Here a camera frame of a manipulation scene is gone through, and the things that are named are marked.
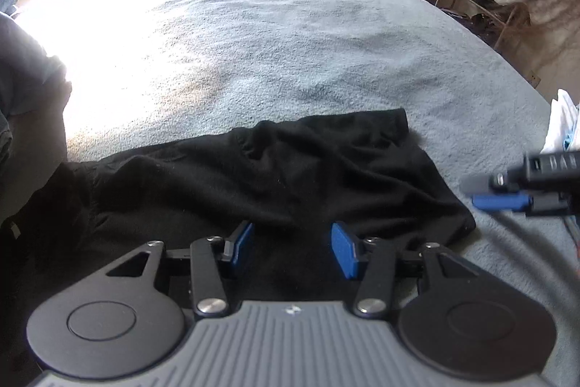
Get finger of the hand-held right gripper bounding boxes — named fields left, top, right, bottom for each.
left=459, top=172, right=526, bottom=194
left=470, top=192, right=534, bottom=214

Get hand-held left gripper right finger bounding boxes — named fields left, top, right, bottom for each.
left=331, top=221, right=482, bottom=319

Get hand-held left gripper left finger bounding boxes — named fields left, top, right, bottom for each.
left=105, top=220, right=255, bottom=319

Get black pants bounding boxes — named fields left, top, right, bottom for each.
left=0, top=108, right=477, bottom=315

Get white cloth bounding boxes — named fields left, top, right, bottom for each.
left=543, top=89, right=580, bottom=153

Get metal shoe rack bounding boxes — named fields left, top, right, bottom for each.
left=434, top=0, right=523, bottom=53

